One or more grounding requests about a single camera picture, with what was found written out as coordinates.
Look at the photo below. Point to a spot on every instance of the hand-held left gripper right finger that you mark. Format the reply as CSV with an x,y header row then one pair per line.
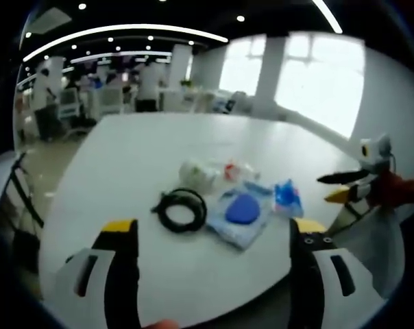
x,y
316,274

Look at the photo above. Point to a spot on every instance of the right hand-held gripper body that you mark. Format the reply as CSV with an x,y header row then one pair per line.
x,y
375,150

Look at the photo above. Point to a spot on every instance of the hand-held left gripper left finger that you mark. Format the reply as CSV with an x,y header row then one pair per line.
x,y
100,274

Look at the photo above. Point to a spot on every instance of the blue crinkled packet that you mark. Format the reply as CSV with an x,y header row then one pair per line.
x,y
287,198

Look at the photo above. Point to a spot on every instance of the clear bag with blue disc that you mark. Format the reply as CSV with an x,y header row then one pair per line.
x,y
243,210

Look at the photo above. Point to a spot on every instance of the white red plastic packet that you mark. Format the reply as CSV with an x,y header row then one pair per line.
x,y
238,169

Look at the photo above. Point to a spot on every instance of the white green plastic packet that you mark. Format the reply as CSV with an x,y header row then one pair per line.
x,y
200,173

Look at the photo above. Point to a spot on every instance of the person's left hand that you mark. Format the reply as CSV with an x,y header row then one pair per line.
x,y
160,324

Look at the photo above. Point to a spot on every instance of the white table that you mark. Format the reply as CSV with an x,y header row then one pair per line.
x,y
131,161

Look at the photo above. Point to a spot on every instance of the straight ceiling light strip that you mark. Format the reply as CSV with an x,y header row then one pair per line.
x,y
328,15

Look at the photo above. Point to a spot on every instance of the white background desk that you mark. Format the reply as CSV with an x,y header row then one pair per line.
x,y
107,99

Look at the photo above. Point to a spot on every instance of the curved ceiling light strip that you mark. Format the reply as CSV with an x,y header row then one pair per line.
x,y
124,28

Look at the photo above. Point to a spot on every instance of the black frame chair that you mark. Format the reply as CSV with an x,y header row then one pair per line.
x,y
20,198

